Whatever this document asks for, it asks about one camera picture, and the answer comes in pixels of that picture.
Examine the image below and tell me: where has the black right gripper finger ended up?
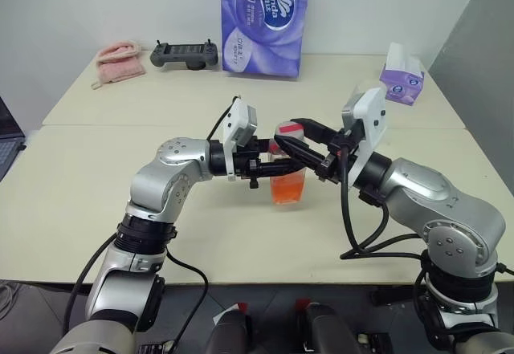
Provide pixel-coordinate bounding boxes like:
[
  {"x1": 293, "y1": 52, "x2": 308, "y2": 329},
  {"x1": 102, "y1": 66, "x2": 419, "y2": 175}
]
[
  {"x1": 275, "y1": 136, "x2": 328, "y2": 171},
  {"x1": 290, "y1": 117, "x2": 341, "y2": 144}
]

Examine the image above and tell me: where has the dark rounded shape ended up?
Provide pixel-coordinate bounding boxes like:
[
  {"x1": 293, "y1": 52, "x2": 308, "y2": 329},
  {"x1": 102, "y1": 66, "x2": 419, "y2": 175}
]
[
  {"x1": 296, "y1": 298, "x2": 350, "y2": 354},
  {"x1": 210, "y1": 300, "x2": 254, "y2": 354}
]

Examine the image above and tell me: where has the dark grey handheld controller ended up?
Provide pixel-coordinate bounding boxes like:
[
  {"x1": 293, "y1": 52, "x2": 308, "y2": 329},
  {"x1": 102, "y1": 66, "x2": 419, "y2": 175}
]
[{"x1": 149, "y1": 39, "x2": 222, "y2": 71}]

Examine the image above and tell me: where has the purple tissue box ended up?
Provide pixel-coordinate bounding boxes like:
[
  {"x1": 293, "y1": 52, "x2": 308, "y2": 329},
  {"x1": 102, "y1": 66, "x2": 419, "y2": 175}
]
[{"x1": 379, "y1": 68, "x2": 426, "y2": 108}]

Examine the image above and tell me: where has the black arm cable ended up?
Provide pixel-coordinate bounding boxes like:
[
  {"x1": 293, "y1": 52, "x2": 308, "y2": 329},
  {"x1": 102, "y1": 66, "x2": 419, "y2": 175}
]
[
  {"x1": 63, "y1": 96, "x2": 242, "y2": 343},
  {"x1": 339, "y1": 144, "x2": 426, "y2": 261}
]

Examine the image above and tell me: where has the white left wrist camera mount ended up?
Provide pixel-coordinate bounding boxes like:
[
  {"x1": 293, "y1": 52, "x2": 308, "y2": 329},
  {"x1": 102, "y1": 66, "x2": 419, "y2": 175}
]
[{"x1": 219, "y1": 99, "x2": 260, "y2": 181}]

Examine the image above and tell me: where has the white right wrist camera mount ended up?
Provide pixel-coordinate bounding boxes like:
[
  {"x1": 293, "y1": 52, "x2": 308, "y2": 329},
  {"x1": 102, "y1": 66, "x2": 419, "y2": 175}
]
[{"x1": 341, "y1": 86, "x2": 390, "y2": 189}]

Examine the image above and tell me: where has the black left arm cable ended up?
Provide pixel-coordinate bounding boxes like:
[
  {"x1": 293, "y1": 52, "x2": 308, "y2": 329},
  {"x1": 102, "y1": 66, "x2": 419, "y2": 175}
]
[{"x1": 63, "y1": 96, "x2": 242, "y2": 343}]

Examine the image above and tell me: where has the white tissue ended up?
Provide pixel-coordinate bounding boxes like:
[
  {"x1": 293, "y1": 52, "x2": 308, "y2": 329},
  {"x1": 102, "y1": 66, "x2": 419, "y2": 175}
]
[{"x1": 384, "y1": 42, "x2": 422, "y2": 75}]

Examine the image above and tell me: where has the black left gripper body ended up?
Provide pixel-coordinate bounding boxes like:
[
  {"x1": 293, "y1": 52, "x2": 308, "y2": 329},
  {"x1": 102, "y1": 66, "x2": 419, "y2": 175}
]
[{"x1": 235, "y1": 136, "x2": 263, "y2": 189}]

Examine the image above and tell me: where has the pink folded towel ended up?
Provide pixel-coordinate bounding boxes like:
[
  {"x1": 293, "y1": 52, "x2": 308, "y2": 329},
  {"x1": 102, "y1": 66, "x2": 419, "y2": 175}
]
[{"x1": 90, "y1": 39, "x2": 146, "y2": 90}]

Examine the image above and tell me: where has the dark laptop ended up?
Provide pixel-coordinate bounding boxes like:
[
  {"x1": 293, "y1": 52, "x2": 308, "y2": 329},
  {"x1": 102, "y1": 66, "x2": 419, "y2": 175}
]
[{"x1": 0, "y1": 96, "x2": 27, "y2": 182}]

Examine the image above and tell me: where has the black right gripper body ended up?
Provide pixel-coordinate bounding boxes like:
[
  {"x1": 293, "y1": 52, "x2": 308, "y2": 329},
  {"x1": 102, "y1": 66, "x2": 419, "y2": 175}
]
[{"x1": 316, "y1": 128, "x2": 359, "y2": 185}]

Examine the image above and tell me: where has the purple tissue pack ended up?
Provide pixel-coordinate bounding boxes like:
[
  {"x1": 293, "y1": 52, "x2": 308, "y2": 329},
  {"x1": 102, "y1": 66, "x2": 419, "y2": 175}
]
[{"x1": 220, "y1": 0, "x2": 312, "y2": 80}]

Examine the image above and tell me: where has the cup with orange liquid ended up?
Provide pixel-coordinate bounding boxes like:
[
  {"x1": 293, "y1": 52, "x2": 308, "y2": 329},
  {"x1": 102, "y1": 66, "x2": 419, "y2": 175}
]
[{"x1": 267, "y1": 139, "x2": 309, "y2": 207}]

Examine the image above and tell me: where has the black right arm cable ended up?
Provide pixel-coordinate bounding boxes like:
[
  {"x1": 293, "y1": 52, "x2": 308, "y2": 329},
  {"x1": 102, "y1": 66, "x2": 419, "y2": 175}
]
[{"x1": 339, "y1": 144, "x2": 426, "y2": 261}]

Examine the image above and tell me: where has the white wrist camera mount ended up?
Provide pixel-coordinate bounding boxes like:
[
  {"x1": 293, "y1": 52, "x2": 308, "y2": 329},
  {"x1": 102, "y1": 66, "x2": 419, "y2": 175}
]
[
  {"x1": 341, "y1": 86, "x2": 390, "y2": 189},
  {"x1": 219, "y1": 99, "x2": 260, "y2": 181}
]

